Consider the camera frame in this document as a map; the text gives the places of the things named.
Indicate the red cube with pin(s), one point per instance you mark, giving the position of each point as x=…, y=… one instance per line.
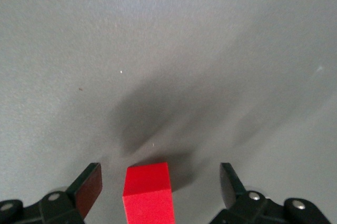
x=147, y=195

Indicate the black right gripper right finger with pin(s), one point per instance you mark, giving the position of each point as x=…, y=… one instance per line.
x=231, y=189

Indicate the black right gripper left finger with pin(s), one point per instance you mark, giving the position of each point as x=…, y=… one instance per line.
x=87, y=189

